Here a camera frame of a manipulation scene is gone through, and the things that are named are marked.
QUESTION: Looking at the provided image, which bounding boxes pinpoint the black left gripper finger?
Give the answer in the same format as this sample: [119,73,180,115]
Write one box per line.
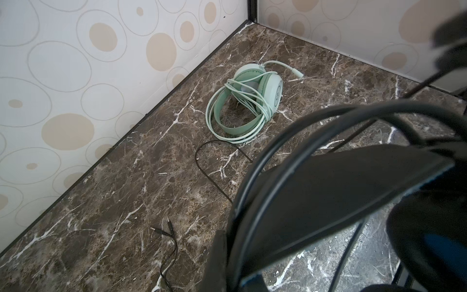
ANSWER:
[198,230,229,292]

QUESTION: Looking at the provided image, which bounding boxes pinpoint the mint green headphones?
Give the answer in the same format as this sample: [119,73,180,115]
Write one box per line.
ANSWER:
[205,60,304,144]

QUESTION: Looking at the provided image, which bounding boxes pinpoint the black right corner post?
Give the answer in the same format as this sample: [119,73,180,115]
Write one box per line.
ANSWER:
[247,0,258,23]

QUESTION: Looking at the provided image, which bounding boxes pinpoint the black headphone cable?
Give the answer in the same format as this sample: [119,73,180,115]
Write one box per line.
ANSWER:
[150,140,369,292]

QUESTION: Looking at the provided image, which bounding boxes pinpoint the black headphones blue accents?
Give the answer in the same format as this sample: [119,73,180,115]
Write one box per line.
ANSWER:
[225,10,467,292]

